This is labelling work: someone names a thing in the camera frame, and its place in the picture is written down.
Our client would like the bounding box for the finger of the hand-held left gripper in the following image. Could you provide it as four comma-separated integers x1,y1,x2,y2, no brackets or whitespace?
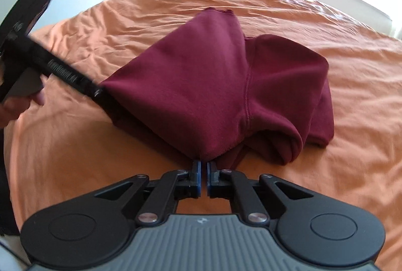
28,40,105,99

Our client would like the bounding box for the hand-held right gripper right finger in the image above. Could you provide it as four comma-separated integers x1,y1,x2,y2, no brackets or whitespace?
206,161,315,225

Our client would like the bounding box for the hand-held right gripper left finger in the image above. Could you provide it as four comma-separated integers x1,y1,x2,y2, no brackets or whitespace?
94,159,202,225

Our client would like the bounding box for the maroon sweater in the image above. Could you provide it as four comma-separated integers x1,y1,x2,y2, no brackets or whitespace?
100,7,335,170

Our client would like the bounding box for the person's left hand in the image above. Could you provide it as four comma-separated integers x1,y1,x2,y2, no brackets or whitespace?
0,91,45,127

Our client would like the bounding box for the orange bed sheet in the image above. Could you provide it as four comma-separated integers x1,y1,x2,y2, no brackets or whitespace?
5,0,402,271

